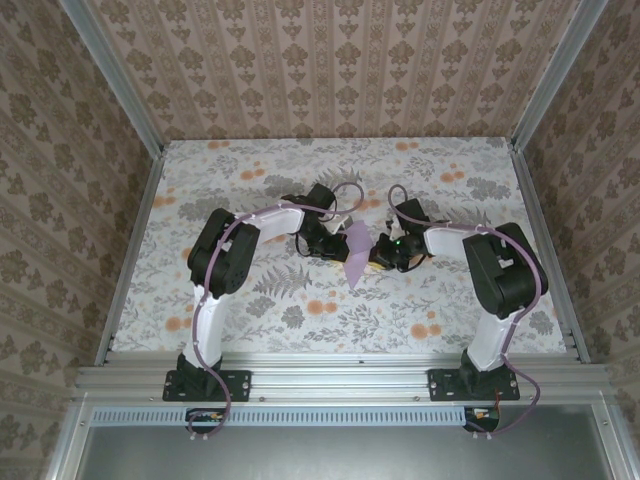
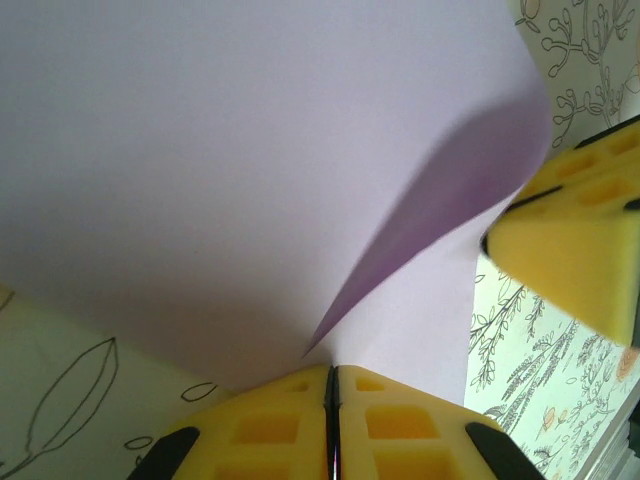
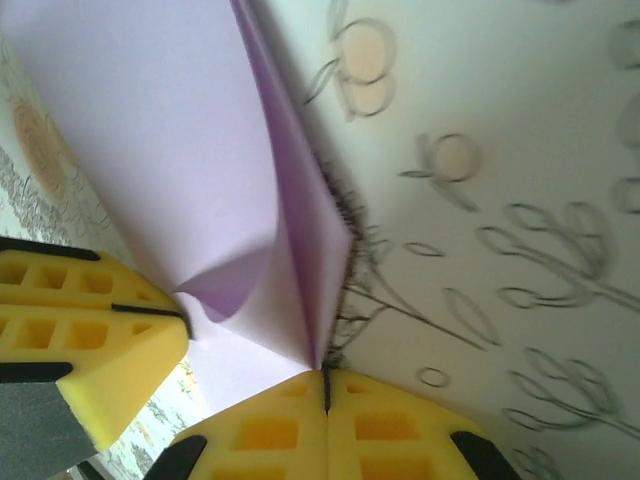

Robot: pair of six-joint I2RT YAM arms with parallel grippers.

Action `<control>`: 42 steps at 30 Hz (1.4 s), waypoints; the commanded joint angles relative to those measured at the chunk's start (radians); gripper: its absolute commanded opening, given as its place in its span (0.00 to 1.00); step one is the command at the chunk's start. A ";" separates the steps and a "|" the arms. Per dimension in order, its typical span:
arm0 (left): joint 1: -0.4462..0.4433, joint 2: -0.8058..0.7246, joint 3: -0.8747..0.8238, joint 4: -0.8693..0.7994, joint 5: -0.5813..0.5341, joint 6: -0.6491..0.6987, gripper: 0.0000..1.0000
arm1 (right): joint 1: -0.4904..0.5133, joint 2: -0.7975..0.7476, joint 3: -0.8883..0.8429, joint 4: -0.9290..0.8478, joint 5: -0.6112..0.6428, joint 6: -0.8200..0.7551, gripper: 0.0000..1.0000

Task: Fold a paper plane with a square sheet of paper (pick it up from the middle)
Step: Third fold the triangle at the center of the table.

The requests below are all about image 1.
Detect lilac paper sheet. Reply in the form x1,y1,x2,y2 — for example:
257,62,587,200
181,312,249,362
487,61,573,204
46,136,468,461
343,217,375,290

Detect floral patterned table cover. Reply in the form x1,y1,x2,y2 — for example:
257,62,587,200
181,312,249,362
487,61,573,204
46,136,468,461
107,138,571,357

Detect small black circuit board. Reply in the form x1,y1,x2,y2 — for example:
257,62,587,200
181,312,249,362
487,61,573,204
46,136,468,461
463,407,502,435
185,407,227,435

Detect grey metal panel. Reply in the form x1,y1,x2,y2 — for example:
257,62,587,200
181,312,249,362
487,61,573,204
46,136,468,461
47,403,626,480

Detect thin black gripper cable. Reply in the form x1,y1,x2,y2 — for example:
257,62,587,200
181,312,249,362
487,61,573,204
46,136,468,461
293,232,326,261
394,252,432,275

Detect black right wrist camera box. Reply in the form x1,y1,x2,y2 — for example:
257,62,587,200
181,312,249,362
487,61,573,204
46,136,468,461
396,197,427,227

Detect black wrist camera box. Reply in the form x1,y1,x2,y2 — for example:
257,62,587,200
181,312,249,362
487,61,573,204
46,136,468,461
396,197,427,227
303,182,338,212

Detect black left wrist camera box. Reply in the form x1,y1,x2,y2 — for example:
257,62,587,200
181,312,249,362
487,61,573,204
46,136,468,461
303,182,338,212

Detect aluminium cross rail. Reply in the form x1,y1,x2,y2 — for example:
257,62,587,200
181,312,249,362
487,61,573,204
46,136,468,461
72,351,614,402

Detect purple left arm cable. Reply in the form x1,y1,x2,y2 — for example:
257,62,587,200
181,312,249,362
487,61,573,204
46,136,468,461
191,182,370,444

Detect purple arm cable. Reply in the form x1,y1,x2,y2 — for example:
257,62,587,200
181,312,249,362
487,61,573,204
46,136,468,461
388,184,545,442
191,182,370,444

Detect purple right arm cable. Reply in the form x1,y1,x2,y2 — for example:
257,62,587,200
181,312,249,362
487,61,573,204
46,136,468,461
388,184,545,442

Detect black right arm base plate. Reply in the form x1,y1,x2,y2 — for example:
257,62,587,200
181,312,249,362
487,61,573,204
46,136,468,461
428,368,521,403

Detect grey slotted cable duct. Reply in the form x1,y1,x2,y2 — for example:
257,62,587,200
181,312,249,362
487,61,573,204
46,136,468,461
92,405,501,427

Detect aluminium side rail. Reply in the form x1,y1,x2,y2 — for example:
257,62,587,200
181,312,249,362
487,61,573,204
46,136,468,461
94,149,169,366
507,142,590,365

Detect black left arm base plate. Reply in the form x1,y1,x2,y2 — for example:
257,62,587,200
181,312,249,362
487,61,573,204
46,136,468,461
163,368,253,403

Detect aluminium corner post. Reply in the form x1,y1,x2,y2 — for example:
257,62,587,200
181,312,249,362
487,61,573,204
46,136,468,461
59,0,167,159
509,0,609,151

